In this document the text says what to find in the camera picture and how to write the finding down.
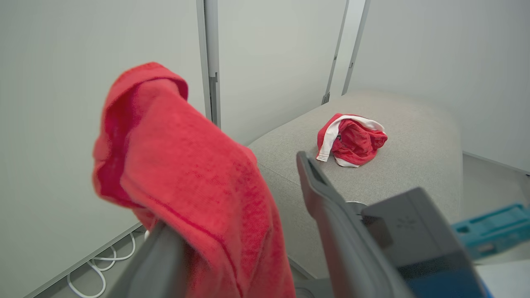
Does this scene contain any narrow white partition panel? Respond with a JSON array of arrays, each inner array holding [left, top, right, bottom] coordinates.
[[206, 0, 349, 146]]

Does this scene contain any red garment with white trim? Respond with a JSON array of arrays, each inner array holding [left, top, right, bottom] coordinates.
[[316, 113, 388, 168]]

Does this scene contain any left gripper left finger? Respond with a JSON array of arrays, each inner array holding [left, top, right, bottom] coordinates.
[[107, 221, 193, 298]]

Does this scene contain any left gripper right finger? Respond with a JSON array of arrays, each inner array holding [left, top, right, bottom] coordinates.
[[296, 151, 415, 298]]

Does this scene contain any teal plastic crate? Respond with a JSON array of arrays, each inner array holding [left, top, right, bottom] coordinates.
[[451, 202, 530, 260]]

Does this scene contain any white coiled power cable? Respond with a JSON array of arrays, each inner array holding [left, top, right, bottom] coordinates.
[[67, 230, 149, 298]]

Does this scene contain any plain red garment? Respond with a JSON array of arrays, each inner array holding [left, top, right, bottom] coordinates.
[[92, 62, 296, 298]]

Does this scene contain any grey fabric sofa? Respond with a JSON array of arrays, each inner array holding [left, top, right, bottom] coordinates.
[[248, 91, 463, 280]]

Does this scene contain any wide white partition panel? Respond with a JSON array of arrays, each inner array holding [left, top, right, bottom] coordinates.
[[0, 0, 207, 298]]

